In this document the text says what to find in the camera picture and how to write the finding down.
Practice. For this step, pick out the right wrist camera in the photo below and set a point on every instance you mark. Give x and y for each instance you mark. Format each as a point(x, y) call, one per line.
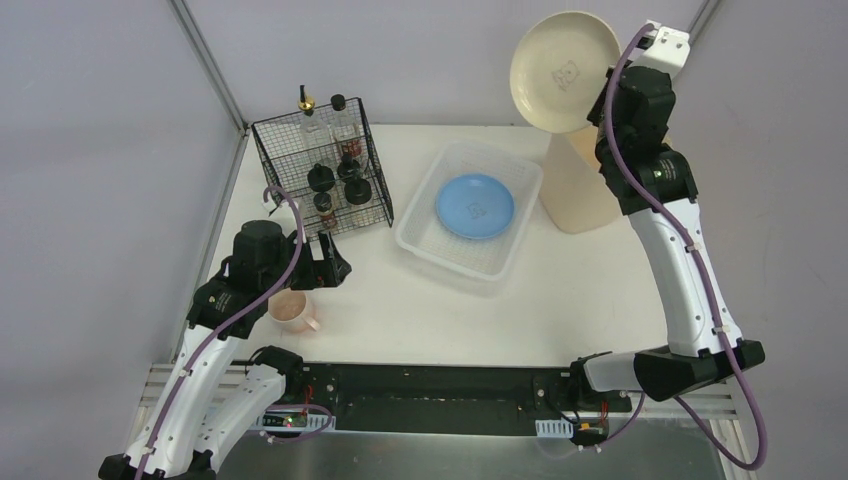
point(665, 49)

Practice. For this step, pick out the small dark spice jar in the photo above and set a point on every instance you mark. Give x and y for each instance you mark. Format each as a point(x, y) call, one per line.
point(324, 205)

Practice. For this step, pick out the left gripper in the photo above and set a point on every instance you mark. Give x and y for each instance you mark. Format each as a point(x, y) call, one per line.
point(324, 266)

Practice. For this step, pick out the black wire rack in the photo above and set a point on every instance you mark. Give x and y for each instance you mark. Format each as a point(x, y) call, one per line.
point(286, 163)

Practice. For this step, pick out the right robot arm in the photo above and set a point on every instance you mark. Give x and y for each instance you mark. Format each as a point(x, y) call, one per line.
point(654, 187)

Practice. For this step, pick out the black base frame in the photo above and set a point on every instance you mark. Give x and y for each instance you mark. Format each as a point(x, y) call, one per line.
point(493, 401)

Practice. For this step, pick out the beige trash bin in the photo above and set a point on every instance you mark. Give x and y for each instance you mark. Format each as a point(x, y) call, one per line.
point(573, 192)

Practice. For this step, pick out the gold cap oil bottle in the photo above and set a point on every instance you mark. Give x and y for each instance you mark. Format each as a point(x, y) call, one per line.
point(314, 131)

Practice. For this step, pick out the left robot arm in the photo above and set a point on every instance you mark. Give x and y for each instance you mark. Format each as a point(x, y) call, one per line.
point(185, 438)

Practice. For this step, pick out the pink mug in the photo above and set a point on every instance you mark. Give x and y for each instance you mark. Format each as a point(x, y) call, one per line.
point(293, 311)

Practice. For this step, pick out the cream plate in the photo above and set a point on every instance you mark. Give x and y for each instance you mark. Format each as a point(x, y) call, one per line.
point(558, 70)

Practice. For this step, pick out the black lid jar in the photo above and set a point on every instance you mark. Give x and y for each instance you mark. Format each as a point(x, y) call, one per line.
point(349, 168)
point(358, 192)
point(321, 178)

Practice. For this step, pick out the blue plate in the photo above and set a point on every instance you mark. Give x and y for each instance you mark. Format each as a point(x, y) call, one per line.
point(475, 206)

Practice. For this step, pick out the red label sauce bottle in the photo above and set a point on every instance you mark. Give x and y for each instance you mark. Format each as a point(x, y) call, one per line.
point(345, 128)

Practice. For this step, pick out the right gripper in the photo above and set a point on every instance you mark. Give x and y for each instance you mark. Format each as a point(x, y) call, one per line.
point(613, 85)

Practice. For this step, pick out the white plastic basket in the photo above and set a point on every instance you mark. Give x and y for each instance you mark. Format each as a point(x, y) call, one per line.
point(421, 233)

